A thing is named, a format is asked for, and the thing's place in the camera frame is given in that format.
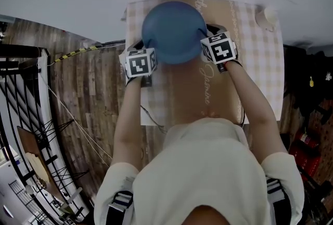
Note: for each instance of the dark stair railing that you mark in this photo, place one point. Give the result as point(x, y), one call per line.
point(15, 94)

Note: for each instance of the red fire extinguisher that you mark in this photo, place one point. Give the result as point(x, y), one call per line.
point(308, 138)

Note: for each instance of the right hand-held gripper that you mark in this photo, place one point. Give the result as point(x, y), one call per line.
point(221, 50)

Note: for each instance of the red extinguisher box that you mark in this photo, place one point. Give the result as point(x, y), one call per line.
point(305, 160)

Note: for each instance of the cream shirt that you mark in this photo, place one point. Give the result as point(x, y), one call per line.
point(205, 172)

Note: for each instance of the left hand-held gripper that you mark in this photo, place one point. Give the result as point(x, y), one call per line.
point(139, 64)

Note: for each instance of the small white toy charm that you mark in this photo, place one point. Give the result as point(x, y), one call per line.
point(328, 76)

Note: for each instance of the brown wooden board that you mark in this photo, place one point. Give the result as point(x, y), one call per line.
point(32, 153)

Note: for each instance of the person's right forearm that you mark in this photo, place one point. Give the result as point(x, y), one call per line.
point(257, 114)

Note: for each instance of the white cup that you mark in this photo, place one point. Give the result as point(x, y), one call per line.
point(268, 17)

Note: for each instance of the person's left forearm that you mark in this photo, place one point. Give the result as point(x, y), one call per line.
point(127, 125)

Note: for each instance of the blue plate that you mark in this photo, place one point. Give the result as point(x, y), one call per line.
point(173, 31)

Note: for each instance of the small yellow toy charm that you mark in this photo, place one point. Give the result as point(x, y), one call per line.
point(311, 81)

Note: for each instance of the yellow black striped tape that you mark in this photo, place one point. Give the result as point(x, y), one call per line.
point(78, 52)

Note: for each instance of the checkered beige tablecloth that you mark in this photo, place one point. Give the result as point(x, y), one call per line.
point(260, 68)

